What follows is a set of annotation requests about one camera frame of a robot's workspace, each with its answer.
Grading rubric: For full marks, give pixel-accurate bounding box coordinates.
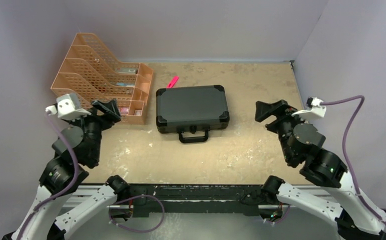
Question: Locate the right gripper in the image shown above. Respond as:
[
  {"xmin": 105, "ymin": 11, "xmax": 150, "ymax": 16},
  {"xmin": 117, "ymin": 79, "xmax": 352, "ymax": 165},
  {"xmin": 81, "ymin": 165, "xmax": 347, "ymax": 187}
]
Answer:
[{"xmin": 253, "ymin": 99, "xmax": 310, "ymax": 163}]

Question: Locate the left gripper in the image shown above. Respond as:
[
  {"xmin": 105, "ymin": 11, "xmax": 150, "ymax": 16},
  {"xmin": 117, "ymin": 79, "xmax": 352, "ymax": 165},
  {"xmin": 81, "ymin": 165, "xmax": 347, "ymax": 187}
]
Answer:
[{"xmin": 68, "ymin": 98, "xmax": 121, "ymax": 163}]

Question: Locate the black poker chip case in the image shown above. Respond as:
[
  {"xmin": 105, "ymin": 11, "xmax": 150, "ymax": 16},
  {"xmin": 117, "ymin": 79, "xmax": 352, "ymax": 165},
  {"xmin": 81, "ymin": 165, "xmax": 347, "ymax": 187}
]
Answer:
[{"xmin": 156, "ymin": 84, "xmax": 230, "ymax": 144}]

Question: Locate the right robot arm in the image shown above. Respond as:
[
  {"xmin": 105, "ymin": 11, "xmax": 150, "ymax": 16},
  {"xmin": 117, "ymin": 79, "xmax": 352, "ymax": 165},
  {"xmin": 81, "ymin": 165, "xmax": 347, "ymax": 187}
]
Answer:
[{"xmin": 255, "ymin": 97, "xmax": 386, "ymax": 240}]

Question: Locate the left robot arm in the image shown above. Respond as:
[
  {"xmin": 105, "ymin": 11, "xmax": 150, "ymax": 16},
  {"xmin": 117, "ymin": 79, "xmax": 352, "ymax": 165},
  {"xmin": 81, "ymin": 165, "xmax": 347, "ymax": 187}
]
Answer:
[{"xmin": 4, "ymin": 94, "xmax": 130, "ymax": 240}]

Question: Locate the pink cylindrical bottle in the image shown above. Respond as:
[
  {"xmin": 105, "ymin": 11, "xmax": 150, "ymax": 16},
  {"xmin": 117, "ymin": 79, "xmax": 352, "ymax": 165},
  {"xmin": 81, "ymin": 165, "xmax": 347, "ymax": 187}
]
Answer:
[{"xmin": 119, "ymin": 107, "xmax": 129, "ymax": 115}]

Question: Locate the light blue item in organizer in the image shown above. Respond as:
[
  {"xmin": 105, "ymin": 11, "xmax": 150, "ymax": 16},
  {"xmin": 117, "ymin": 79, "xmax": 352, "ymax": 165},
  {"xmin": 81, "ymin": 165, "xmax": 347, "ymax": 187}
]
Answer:
[{"xmin": 115, "ymin": 82, "xmax": 135, "ymax": 87}]

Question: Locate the grey box with barcode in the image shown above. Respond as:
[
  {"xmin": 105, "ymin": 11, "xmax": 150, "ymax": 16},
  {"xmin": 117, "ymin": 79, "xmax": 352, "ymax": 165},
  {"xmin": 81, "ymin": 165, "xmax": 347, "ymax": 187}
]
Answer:
[{"xmin": 115, "ymin": 67, "xmax": 138, "ymax": 75}]

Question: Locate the orange plastic file organizer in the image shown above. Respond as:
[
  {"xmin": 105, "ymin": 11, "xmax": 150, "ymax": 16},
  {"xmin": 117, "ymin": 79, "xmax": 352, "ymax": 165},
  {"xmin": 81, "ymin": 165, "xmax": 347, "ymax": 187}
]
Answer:
[{"xmin": 51, "ymin": 32, "xmax": 154, "ymax": 125}]

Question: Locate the pink marker pen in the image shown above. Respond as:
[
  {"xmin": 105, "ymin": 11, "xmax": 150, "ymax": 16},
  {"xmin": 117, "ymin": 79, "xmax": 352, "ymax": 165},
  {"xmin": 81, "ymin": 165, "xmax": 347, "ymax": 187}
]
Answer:
[{"xmin": 166, "ymin": 76, "xmax": 179, "ymax": 89}]

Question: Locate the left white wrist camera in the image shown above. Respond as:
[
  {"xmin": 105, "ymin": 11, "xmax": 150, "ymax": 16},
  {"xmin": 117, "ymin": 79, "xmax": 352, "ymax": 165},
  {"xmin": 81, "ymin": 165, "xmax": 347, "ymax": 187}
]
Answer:
[{"xmin": 45, "ymin": 93, "xmax": 91, "ymax": 121}]

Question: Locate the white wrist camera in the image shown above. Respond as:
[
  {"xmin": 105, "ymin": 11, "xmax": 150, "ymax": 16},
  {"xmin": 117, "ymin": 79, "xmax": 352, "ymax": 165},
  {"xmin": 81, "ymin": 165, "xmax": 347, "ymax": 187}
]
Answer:
[
  {"xmin": 45, "ymin": 93, "xmax": 91, "ymax": 121},
  {"xmin": 292, "ymin": 97, "xmax": 326, "ymax": 121}
]

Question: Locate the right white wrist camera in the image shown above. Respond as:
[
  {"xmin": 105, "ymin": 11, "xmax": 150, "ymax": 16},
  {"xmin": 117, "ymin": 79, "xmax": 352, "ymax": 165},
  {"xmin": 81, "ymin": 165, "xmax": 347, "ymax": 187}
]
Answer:
[{"xmin": 292, "ymin": 97, "xmax": 326, "ymax": 121}]

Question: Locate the purple loop base cable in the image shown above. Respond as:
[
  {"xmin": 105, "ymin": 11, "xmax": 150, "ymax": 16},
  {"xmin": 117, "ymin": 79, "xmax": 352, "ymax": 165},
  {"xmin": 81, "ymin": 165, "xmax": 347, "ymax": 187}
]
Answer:
[{"xmin": 108, "ymin": 194, "xmax": 165, "ymax": 233}]

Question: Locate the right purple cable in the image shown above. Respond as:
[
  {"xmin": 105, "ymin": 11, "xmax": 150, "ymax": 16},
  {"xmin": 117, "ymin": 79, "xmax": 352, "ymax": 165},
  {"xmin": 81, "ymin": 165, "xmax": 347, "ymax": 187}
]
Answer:
[{"xmin": 320, "ymin": 95, "xmax": 386, "ymax": 238}]

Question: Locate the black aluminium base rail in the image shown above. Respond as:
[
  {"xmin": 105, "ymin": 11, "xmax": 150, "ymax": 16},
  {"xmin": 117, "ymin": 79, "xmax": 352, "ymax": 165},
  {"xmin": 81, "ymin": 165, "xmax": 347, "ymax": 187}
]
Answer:
[{"xmin": 63, "ymin": 183, "xmax": 341, "ymax": 220}]

